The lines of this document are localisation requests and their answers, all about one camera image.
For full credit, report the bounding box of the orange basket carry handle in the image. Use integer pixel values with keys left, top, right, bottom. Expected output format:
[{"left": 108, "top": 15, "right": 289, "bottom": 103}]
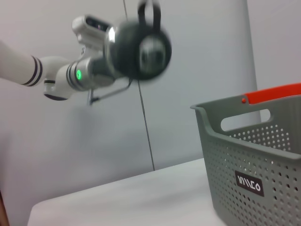
[{"left": 241, "top": 82, "right": 301, "bottom": 105}]

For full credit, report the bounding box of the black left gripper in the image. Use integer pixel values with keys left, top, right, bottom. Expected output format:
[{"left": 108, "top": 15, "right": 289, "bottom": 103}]
[{"left": 90, "top": 55, "right": 118, "bottom": 82}]

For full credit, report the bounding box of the left gripper plug cable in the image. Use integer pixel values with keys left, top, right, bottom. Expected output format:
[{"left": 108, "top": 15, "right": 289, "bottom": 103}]
[{"left": 88, "top": 80, "right": 135, "bottom": 106}]

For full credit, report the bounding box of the grey perforated storage basket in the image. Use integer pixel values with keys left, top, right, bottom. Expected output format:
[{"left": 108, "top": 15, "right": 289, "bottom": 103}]
[{"left": 190, "top": 94, "right": 301, "bottom": 226}]

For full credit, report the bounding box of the left wrist camera housing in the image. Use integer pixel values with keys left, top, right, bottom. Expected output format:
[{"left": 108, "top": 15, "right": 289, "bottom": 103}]
[{"left": 71, "top": 14, "right": 116, "bottom": 51}]

